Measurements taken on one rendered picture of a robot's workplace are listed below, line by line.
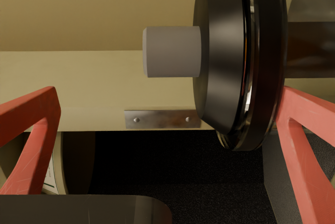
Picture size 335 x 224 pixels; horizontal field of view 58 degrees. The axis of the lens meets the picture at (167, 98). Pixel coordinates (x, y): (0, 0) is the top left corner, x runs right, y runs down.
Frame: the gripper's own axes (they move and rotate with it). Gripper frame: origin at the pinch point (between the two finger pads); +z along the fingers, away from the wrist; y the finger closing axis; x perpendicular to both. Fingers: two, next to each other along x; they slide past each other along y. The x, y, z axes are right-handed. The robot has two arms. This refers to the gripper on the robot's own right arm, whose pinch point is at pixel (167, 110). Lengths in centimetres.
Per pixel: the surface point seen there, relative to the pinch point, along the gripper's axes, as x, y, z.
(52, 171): 20.0, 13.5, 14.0
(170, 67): 0.3, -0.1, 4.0
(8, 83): 8.8, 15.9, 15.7
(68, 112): 9.5, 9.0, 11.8
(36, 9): 15, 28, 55
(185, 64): 0.1, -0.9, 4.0
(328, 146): 16.4, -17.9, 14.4
